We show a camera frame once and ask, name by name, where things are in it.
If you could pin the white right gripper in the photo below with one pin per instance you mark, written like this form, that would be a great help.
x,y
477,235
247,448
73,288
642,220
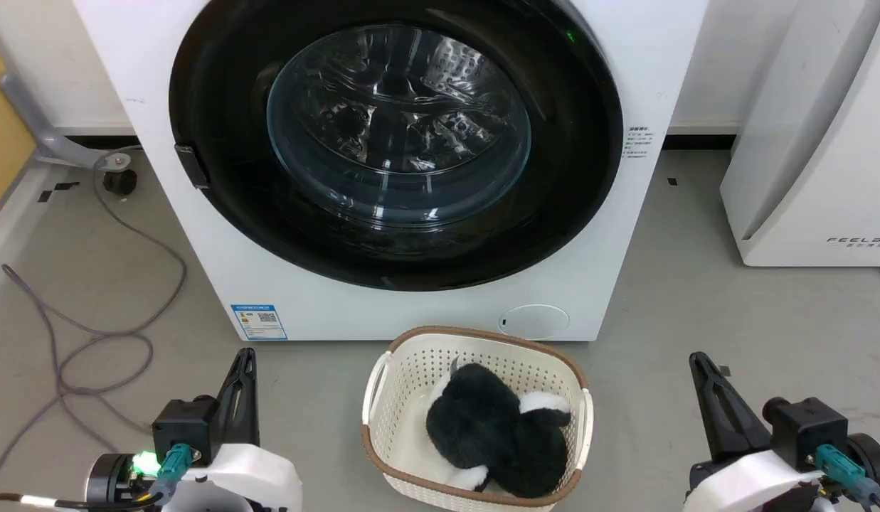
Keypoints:
x,y
753,487

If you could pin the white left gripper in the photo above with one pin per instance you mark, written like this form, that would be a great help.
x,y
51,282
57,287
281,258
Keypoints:
x,y
247,480

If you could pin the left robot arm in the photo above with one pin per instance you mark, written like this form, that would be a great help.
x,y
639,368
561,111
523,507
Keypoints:
x,y
112,480

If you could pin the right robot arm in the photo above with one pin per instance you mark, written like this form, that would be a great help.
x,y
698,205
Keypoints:
x,y
873,462

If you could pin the white front-load washing machine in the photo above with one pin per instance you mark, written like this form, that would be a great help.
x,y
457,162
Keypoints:
x,y
198,284

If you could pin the round black glass washer door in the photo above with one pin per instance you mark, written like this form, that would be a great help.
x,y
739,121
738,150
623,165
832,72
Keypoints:
x,y
219,213

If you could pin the blue energy label sticker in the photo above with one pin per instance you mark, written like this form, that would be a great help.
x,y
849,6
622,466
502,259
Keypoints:
x,y
259,322

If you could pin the white brown-rimmed laundry basket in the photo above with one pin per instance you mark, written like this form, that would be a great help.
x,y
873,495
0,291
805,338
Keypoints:
x,y
404,398

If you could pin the round white filter cover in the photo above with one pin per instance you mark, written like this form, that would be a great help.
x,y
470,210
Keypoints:
x,y
533,321

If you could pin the black and white plush toy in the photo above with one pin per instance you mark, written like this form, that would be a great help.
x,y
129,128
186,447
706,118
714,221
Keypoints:
x,y
482,427

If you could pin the white air purifier appliance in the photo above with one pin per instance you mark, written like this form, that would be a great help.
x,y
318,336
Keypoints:
x,y
824,178

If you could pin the black caster wheel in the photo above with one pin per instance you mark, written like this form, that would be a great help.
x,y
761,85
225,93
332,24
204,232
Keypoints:
x,y
119,182

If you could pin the white text warning sticker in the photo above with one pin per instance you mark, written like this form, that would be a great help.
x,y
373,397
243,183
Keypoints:
x,y
637,142

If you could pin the yellow wooden panel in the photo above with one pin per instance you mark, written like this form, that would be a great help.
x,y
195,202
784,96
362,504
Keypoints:
x,y
2,142

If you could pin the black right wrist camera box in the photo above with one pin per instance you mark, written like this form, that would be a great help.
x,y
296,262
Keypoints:
x,y
806,430

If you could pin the grey metal support bracket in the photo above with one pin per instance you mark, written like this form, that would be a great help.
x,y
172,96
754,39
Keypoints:
x,y
52,146

